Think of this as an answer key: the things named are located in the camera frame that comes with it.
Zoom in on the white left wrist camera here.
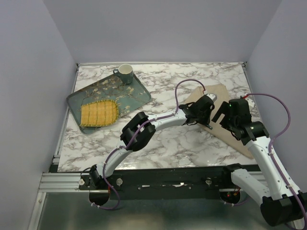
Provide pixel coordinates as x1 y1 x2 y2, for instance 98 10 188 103
206 93 217 102

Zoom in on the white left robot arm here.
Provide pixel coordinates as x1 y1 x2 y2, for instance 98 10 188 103
89 93 217 189

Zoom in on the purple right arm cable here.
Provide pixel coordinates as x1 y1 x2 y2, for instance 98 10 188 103
224 92 307 230

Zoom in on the silver aluminium frame rail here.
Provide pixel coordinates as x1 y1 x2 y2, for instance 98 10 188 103
29 62 254 230

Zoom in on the green ceramic mug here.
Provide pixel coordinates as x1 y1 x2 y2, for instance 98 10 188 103
113 64 134 85

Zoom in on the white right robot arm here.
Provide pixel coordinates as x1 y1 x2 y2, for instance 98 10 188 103
212 98 307 227

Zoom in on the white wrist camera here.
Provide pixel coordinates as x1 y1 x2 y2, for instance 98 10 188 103
206 93 217 102
243 95 255 110

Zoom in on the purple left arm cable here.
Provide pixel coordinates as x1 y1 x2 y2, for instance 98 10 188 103
90 79 208 211

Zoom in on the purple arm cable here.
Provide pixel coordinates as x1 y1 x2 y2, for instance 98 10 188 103
90 79 208 211
224 92 307 230

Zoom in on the beige cloth napkin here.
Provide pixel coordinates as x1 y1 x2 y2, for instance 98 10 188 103
183 83 255 160

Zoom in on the yellow bamboo mat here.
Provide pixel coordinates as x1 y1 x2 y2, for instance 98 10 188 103
80 100 119 127

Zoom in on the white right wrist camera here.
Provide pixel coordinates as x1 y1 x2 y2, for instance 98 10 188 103
243 95 255 110

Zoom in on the black metal base rail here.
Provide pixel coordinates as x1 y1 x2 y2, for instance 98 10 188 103
78 164 251 208

